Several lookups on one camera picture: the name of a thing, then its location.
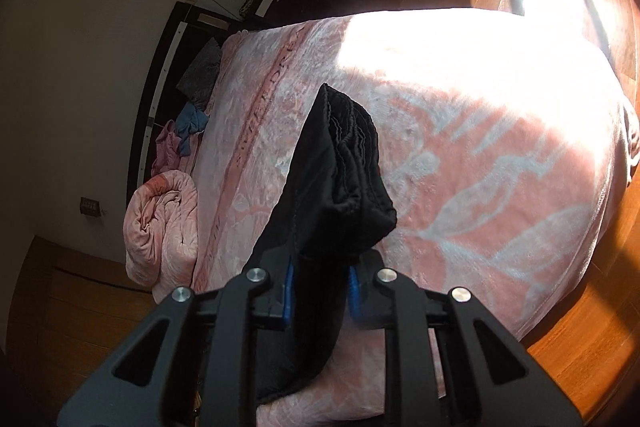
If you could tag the grey pillow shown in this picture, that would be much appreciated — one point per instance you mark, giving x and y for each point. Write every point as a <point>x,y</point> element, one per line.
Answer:
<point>200,74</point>

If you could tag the dark wooden headboard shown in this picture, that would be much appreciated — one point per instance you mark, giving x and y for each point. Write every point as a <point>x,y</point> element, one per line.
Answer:
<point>170,37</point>

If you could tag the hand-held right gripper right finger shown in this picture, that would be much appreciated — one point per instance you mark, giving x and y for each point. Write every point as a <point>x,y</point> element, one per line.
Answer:
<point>354,298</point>

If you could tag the pink patterned bed blanket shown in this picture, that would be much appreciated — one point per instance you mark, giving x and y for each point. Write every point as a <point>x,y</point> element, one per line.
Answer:
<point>450,157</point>

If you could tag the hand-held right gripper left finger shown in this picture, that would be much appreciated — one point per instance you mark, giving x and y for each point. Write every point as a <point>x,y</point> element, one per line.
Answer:
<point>287,294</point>

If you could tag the wooden wardrobe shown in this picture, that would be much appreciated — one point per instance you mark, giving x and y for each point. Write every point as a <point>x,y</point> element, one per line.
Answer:
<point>75,307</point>

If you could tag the black pants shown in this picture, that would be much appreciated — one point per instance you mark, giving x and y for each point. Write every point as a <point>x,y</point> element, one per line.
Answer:
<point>330,167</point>

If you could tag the rolled pink quilt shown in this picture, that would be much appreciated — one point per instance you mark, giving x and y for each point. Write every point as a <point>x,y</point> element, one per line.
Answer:
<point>160,227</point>

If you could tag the blue garment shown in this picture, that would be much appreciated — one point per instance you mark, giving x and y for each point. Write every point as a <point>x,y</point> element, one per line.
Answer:
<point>192,119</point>

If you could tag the pink garment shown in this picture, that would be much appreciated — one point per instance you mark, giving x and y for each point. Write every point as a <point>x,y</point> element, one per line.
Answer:
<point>165,147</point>

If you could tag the brown wall lamp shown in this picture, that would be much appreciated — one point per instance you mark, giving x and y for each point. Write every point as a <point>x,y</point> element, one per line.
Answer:
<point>90,205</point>

